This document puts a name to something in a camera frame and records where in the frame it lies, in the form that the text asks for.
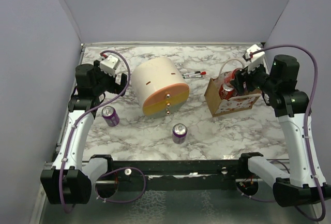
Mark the red capped marker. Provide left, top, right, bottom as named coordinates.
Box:
left=183, top=71, right=206, bottom=79

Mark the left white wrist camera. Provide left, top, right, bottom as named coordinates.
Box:
left=99, top=55, right=120, bottom=77

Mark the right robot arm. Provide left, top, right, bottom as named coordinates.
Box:
left=231, top=55, right=330, bottom=207

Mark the purple can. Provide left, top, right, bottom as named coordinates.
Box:
left=101, top=106, right=120, bottom=127
left=172, top=123, right=188, bottom=144

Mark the black base frame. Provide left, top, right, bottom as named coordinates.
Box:
left=96, top=158, right=259, bottom=192

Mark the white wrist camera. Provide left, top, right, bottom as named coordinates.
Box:
left=243, top=44, right=265, bottom=73
left=99, top=55, right=120, bottom=77

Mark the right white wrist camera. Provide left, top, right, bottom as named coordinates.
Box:
left=243, top=44, right=265, bottom=73

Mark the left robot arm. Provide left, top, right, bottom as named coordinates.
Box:
left=40, top=58, right=128, bottom=204

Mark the cream cylindrical container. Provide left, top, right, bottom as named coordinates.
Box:
left=130, top=57, right=190, bottom=118

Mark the red can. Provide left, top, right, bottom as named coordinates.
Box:
left=219, top=83, right=237, bottom=100
left=224, top=68, right=240, bottom=87

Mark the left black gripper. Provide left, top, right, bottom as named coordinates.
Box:
left=93, top=60, right=129, bottom=96

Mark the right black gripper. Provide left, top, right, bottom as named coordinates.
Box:
left=231, top=58, right=279, bottom=95

